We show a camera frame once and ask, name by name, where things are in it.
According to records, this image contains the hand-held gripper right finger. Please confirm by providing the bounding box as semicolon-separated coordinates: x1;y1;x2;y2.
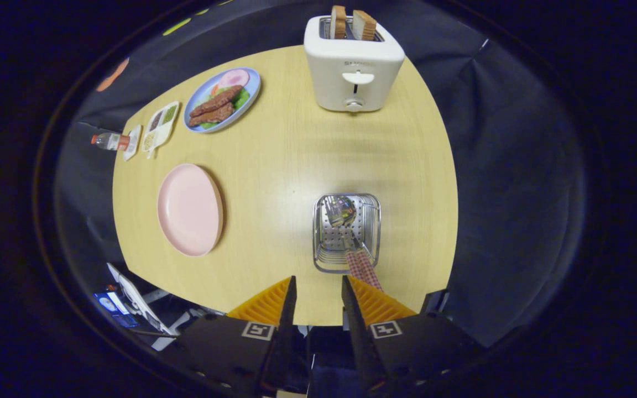
342;275;485;396

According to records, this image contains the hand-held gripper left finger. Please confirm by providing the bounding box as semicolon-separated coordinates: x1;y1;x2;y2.
177;275;297;397

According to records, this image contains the metal spoon checkered handle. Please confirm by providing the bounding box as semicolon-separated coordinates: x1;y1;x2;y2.
327;195;384;292

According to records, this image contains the pink plate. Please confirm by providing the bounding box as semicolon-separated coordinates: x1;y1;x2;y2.
157;164;224;258

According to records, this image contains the blue lit screen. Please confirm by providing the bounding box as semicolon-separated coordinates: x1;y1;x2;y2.
95;292;138;328

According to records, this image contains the brown meat slice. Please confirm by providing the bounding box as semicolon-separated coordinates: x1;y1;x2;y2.
190;85;244;117
188;102;235;128

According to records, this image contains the white divided tray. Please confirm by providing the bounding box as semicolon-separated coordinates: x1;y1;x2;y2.
141;101;180;159

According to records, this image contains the white square coaster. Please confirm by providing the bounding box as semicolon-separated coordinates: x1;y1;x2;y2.
123;125;142;162

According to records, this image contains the blue plate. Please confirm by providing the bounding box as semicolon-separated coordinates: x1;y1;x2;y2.
183;67;262;134

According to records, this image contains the pink ham slice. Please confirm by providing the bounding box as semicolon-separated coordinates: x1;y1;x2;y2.
217;69;250;89

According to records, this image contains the plastic water bottle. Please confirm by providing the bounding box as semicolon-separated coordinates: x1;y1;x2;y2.
91;132;131;151

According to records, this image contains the white toaster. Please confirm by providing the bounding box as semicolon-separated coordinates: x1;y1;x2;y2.
304;15;406;113

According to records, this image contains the metal wire basket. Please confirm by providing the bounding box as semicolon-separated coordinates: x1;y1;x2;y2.
312;193;382;274

